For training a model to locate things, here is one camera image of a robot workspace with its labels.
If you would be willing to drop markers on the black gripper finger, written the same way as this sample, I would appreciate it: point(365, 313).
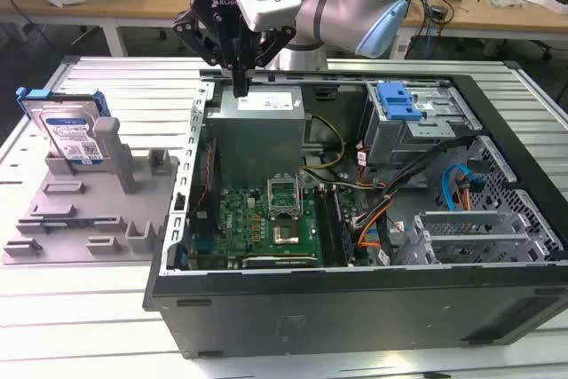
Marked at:
point(277, 48)
point(195, 35)

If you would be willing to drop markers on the hard disk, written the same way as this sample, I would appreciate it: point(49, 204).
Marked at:
point(66, 130)

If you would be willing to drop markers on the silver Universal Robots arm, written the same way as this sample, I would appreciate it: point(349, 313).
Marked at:
point(337, 10)

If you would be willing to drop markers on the grey power supply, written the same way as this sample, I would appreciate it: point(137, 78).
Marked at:
point(253, 139)

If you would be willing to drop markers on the blue drive cage latch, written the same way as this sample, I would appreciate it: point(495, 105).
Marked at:
point(395, 101)

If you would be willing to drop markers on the white red label tag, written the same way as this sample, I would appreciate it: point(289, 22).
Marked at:
point(361, 158)

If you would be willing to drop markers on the silver optical drive cage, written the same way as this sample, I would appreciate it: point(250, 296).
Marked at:
point(412, 139)

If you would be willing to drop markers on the green motherboard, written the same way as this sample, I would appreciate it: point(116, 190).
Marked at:
point(239, 219)

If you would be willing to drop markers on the black RAM slot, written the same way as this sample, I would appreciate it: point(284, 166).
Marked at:
point(323, 219)

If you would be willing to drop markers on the CPU socket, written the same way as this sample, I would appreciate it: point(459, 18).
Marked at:
point(286, 234)

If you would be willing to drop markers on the RAM stick with blue labels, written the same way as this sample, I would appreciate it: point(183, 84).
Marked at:
point(342, 230)

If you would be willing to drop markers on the black graphics card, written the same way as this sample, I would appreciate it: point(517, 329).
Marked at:
point(279, 261)

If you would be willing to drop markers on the grey parts rack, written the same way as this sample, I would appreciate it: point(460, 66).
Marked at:
point(89, 223)

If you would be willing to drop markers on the green RAM stick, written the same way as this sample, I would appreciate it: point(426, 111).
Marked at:
point(66, 222)

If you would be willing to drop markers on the black PC case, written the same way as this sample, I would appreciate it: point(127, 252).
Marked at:
point(310, 308)

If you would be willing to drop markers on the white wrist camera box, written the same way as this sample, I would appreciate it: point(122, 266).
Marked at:
point(270, 6)

